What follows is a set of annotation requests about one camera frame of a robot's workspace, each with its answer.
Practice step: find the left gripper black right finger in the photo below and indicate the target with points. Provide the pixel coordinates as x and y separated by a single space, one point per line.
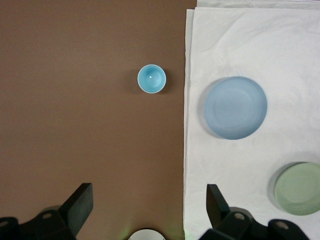
217 210

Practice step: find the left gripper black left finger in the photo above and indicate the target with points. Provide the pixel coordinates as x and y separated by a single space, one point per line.
75 212

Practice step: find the small blue cup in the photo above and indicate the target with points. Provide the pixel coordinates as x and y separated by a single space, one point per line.
151 82

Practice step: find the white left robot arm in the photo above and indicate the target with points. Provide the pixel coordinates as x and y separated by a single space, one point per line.
147 235

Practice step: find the green plate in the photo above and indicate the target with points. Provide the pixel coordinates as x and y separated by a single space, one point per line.
300 190

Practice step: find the blue plate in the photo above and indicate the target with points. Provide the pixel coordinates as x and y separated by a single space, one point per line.
235 107

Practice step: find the white cloth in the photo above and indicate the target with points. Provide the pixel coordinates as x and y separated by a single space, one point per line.
237 37

